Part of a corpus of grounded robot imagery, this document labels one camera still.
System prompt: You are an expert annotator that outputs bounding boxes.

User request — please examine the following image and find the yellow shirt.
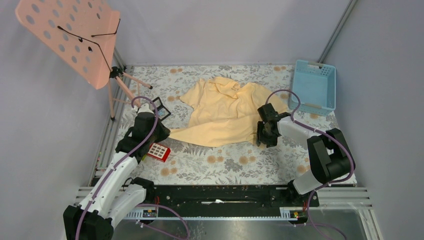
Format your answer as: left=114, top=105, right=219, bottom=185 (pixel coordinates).
left=169, top=76, right=288, bottom=147

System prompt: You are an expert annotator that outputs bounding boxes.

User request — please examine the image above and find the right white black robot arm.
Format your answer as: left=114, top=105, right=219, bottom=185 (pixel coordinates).
left=255, top=103, right=356, bottom=206

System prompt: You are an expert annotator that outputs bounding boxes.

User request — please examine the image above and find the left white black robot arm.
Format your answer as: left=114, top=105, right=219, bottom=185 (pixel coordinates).
left=63, top=110, right=170, bottom=240

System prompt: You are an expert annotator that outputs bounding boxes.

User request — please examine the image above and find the black open brooch case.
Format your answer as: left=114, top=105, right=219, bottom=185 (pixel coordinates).
left=153, top=97, right=171, bottom=121

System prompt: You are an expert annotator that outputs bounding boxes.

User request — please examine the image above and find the red box with white squares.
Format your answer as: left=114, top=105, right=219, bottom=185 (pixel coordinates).
left=146, top=143, right=171, bottom=163

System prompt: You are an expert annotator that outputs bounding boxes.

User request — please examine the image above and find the floral patterned table mat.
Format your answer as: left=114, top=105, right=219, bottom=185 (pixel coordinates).
left=109, top=64, right=358, bottom=186

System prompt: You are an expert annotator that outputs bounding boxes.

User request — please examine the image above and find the light blue plastic basket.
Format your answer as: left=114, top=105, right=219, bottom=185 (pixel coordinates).
left=288, top=59, right=337, bottom=116

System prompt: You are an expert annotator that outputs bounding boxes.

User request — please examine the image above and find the pink perforated music stand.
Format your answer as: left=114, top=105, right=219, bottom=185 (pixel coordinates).
left=15, top=0, right=141, bottom=108

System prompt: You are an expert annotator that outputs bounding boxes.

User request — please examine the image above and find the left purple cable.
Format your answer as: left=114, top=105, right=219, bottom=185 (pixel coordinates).
left=74, top=96, right=159, bottom=240

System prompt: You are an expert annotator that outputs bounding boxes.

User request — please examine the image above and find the purple cable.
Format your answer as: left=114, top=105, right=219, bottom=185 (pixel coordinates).
left=264, top=89, right=356, bottom=186
left=74, top=96, right=159, bottom=240

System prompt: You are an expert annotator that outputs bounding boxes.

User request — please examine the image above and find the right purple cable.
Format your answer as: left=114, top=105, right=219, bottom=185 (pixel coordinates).
left=264, top=89, right=356, bottom=186

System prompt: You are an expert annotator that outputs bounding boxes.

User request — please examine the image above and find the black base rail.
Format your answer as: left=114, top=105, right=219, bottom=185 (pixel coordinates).
left=144, top=184, right=319, bottom=212

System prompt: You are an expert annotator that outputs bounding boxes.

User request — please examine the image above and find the grey slotted cable duct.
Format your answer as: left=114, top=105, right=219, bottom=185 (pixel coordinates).
left=123, top=207, right=300, bottom=221

